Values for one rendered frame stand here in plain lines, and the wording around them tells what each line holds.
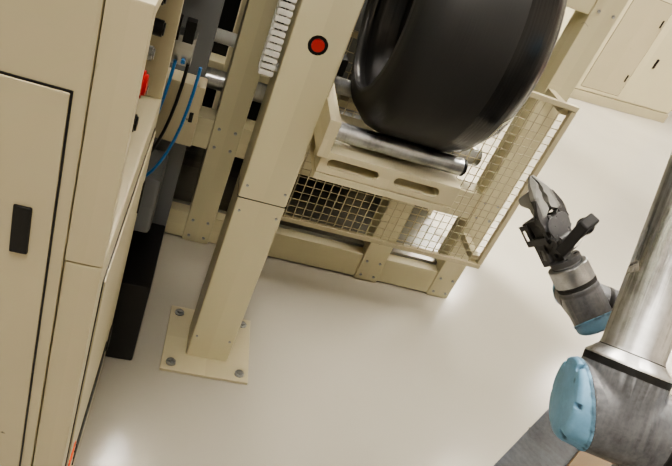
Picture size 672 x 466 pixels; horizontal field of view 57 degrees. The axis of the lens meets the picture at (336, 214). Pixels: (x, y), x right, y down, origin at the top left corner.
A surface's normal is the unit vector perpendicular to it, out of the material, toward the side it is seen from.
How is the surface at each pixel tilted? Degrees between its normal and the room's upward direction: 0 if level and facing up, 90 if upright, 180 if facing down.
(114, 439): 0
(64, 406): 90
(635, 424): 53
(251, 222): 90
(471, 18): 73
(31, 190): 90
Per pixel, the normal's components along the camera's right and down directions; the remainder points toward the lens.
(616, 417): -0.04, -0.14
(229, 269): 0.08, 0.58
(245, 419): 0.34, -0.78
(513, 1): 0.23, 0.13
